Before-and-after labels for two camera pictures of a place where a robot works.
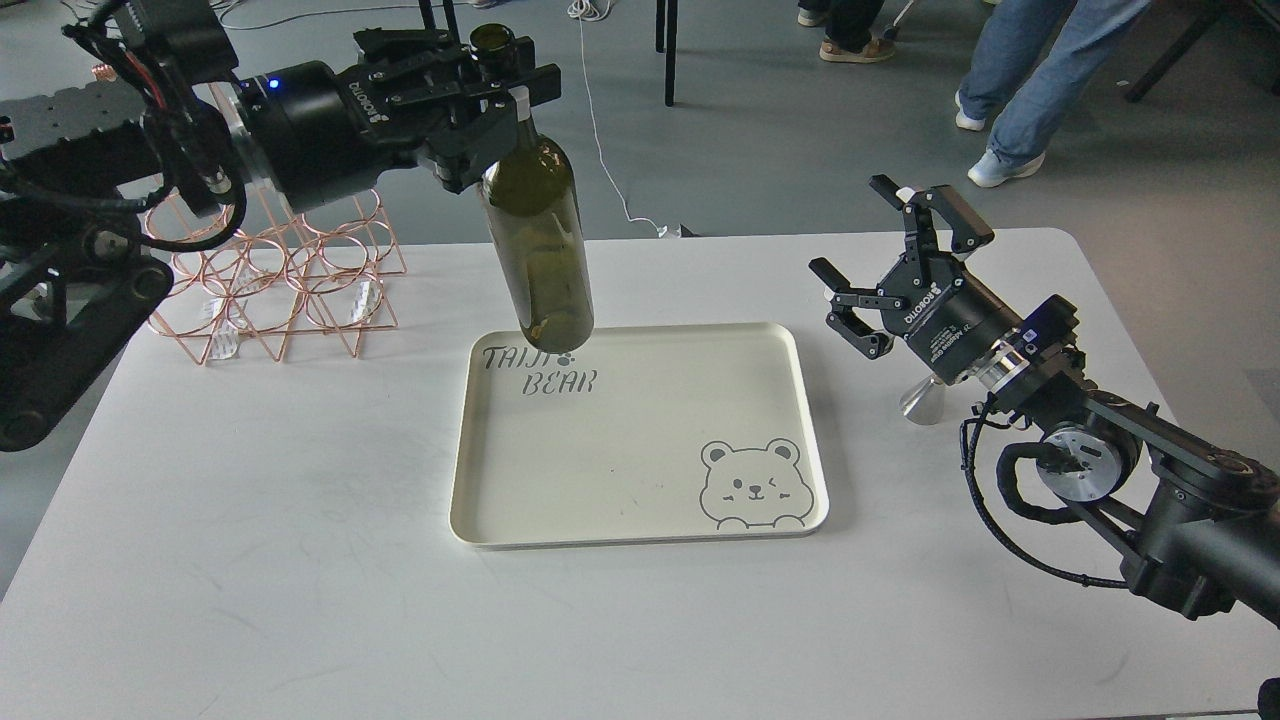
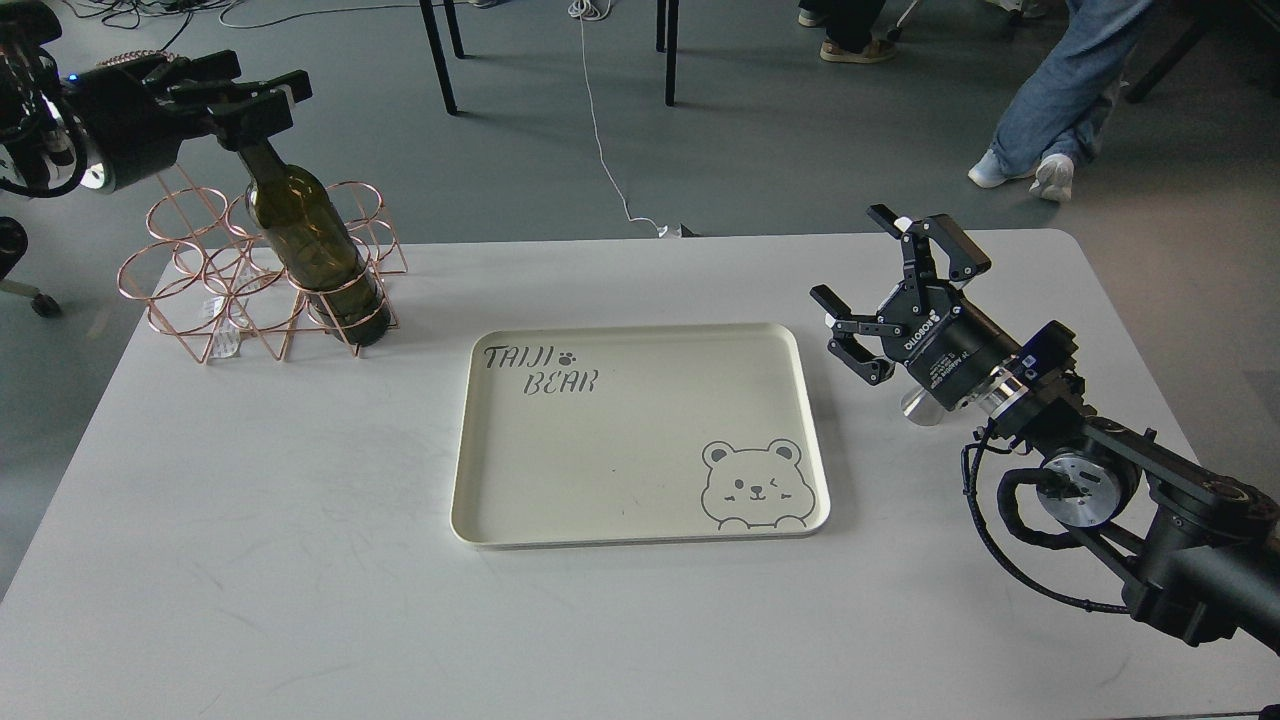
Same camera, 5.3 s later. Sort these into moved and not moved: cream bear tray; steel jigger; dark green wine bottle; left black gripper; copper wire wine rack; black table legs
Moved: left black gripper; dark green wine bottle
Not moved: cream bear tray; black table legs; steel jigger; copper wire wine rack
